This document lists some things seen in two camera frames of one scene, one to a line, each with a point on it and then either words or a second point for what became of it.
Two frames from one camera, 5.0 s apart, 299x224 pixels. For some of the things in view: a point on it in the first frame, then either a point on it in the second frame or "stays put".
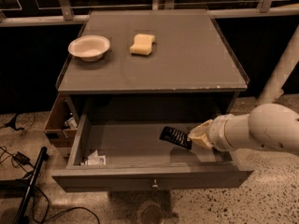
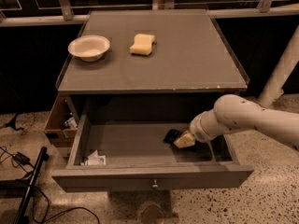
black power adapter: [21, 159] stays put
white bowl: [89, 48] stays put
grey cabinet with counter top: [151, 63] stays put
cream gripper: [218, 133] to [196, 129]
